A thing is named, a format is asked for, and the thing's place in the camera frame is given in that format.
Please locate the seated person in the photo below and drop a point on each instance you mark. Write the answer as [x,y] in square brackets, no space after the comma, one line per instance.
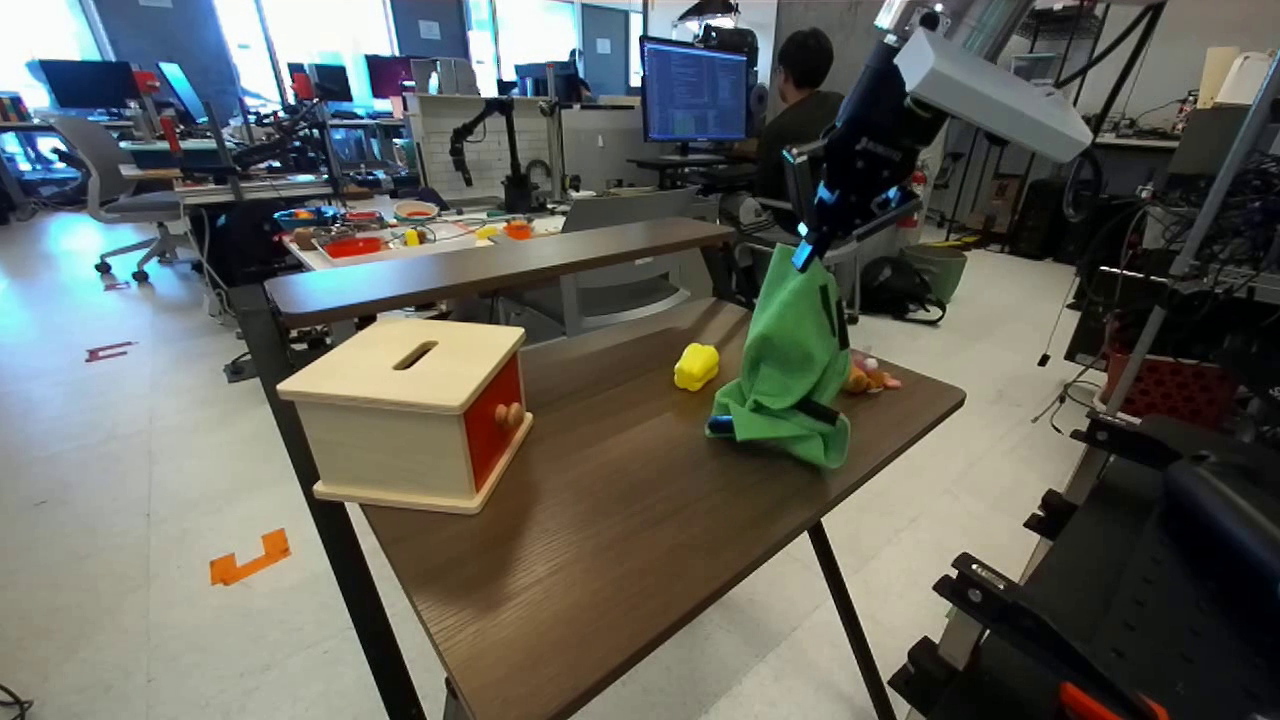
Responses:
[804,108]

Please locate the green cloth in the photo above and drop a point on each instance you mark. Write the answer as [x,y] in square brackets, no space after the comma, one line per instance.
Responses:
[790,370]

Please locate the grey office chair left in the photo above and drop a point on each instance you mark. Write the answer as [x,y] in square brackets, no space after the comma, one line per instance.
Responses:
[124,203]

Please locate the orange plush toy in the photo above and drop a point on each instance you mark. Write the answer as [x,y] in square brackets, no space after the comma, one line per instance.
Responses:
[867,378]

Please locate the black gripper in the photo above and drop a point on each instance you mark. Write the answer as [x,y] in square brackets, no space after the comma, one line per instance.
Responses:
[867,159]

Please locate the wooden box with red drawer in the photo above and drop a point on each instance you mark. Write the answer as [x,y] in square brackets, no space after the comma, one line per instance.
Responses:
[414,412]

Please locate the background table with toys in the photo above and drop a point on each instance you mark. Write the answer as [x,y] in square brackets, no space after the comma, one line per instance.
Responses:
[389,230]

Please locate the brown two-tier table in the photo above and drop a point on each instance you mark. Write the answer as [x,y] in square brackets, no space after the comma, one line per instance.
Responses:
[611,531]

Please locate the computer monitor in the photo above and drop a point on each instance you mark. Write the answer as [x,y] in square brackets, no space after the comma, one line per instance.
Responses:
[694,92]

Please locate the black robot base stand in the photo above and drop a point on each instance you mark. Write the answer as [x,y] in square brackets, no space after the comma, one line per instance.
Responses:
[1154,602]

